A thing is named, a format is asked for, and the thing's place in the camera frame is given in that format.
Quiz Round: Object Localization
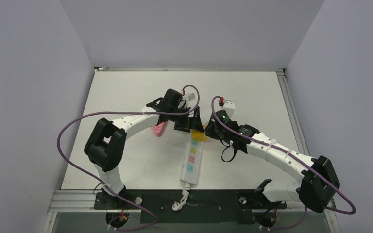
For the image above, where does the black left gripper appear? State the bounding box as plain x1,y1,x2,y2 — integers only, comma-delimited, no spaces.
169,106,203,133

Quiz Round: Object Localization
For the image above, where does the yellow plug adapter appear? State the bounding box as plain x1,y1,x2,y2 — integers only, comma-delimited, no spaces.
191,130,210,142

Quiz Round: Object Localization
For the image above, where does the pink triangular plug adapter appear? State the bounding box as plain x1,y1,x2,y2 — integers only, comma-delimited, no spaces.
151,122,168,137

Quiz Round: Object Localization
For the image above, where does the white power strip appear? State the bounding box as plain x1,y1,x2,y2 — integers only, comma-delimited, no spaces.
179,132,203,186

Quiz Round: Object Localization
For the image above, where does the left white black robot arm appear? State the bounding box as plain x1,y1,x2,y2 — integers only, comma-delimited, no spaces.
84,88,204,209

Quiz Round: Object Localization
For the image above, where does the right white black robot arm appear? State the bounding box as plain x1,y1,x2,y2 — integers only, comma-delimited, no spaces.
205,110,340,213

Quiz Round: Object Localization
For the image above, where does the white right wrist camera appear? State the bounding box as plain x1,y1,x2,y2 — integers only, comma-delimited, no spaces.
221,100,236,118

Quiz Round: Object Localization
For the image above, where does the white power strip cord plug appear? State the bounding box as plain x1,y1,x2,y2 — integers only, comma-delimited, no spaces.
172,183,191,211

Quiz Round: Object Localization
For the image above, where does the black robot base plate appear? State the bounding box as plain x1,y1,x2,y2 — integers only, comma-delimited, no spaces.
94,189,287,225

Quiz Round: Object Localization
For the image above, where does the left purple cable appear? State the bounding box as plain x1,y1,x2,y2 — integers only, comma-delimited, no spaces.
56,84,201,232

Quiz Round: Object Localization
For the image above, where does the purple cable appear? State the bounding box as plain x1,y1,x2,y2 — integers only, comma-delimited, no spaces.
56,84,201,232
211,95,356,232

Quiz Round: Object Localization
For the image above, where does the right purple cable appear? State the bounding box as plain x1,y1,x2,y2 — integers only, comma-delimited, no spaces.
211,95,356,232

